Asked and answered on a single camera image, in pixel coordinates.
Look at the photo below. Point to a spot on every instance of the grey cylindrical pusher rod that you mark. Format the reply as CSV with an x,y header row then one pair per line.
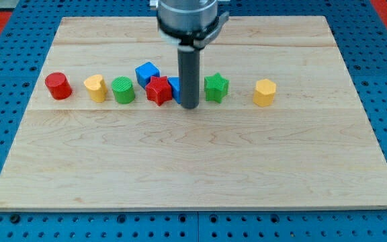
x,y
189,76

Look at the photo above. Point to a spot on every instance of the yellow heart block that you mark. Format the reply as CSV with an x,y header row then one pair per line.
x,y
96,88

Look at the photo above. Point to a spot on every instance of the blue block behind rod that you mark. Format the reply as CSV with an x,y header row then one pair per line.
x,y
175,87

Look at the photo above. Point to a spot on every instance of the green star block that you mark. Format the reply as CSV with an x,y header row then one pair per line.
x,y
215,87

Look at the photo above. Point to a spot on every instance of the red star block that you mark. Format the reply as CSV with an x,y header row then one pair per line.
x,y
159,90

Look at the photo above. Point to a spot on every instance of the blue cube block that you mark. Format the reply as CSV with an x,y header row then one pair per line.
x,y
144,73

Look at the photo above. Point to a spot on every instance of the green cylinder block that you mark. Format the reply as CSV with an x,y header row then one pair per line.
x,y
122,88

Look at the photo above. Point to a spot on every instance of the yellow hexagon block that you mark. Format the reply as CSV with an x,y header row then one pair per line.
x,y
264,92

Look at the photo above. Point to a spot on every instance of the light wooden board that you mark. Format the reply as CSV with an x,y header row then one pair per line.
x,y
313,148

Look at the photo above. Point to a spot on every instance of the red cylinder block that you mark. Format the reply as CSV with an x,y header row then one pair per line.
x,y
58,85

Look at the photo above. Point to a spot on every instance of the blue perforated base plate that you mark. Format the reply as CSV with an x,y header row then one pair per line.
x,y
361,36

